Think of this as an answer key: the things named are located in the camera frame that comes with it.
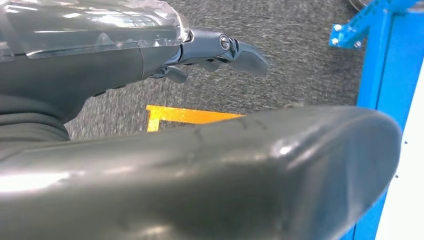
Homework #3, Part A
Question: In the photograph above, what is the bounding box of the blue metal shelf rack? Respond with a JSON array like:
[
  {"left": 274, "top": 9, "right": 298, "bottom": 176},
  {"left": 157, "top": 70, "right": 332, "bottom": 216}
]
[{"left": 328, "top": 0, "right": 424, "bottom": 240}]

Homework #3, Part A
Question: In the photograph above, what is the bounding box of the yellow floor tape square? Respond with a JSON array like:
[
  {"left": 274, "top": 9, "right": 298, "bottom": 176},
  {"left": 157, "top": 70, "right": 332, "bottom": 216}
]
[{"left": 145, "top": 104, "right": 246, "bottom": 133}]

